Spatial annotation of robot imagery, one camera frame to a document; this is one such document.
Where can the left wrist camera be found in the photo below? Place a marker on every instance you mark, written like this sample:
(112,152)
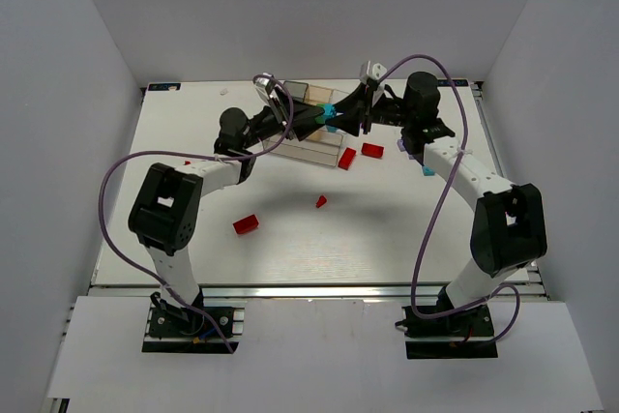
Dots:
(266,88)

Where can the red lego beside front bin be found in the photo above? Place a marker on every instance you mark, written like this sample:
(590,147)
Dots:
(347,158)

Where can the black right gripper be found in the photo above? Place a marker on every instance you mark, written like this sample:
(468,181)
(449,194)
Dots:
(366,110)

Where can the red lego brick right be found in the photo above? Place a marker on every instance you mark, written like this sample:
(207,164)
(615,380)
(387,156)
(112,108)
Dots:
(372,150)

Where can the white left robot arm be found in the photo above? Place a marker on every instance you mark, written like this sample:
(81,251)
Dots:
(164,214)

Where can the smoky grey plastic bin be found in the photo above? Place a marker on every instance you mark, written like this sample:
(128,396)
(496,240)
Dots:
(298,90)

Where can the small red slope lego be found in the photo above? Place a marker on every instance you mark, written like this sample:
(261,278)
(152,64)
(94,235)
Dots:
(322,200)

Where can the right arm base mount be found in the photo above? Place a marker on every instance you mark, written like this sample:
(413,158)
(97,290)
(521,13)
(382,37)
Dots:
(464,336)

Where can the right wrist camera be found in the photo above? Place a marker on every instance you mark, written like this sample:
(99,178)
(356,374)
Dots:
(371,75)

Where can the blue corner label left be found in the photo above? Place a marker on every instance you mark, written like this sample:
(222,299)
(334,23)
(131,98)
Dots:
(164,87)

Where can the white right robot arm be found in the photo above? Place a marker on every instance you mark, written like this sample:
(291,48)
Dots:
(508,230)

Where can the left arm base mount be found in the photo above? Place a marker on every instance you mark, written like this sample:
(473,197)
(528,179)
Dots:
(171,330)

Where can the large cyan lego brick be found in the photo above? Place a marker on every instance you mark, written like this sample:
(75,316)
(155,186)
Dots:
(329,112)

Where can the amber plastic bin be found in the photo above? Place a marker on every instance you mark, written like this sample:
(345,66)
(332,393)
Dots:
(318,95)

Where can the blue corner label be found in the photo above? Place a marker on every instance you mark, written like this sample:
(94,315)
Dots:
(455,82)
(164,87)

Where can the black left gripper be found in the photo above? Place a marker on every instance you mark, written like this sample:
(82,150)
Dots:
(282,113)

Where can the large red lego brick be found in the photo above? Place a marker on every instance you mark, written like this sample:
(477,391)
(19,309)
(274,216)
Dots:
(246,225)

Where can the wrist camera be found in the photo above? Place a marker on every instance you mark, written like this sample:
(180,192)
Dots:
(371,75)
(266,88)

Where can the long clear front bin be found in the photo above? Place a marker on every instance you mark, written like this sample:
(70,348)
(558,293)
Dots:
(319,148)

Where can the aluminium front rail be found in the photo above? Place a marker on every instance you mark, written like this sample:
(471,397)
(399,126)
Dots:
(528,291)

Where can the blue corner label right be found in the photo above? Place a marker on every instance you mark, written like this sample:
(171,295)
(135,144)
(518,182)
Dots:
(455,82)

